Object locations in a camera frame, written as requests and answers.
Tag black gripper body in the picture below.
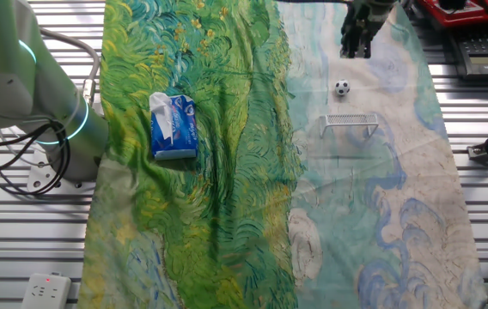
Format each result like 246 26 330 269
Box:
341 4 383 36

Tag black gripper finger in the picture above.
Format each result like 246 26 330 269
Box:
357 30 375 59
339 30 357 59

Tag small black white soccer ball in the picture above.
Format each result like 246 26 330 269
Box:
334 79 351 97

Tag white mesh toy goal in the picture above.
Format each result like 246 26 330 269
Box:
319 112 380 139

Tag black desk phone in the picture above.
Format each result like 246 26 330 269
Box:
448 19 488 82

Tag green blue painted cloth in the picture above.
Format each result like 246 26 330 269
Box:
76 0 488 309

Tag blue tissue pack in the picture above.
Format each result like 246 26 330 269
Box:
149 91 199 162

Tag white power strip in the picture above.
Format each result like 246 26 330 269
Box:
20 272 72 309

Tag grey robot hose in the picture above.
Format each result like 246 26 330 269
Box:
40 27 101 108

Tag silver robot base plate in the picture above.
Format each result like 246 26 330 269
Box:
26 148 97 193

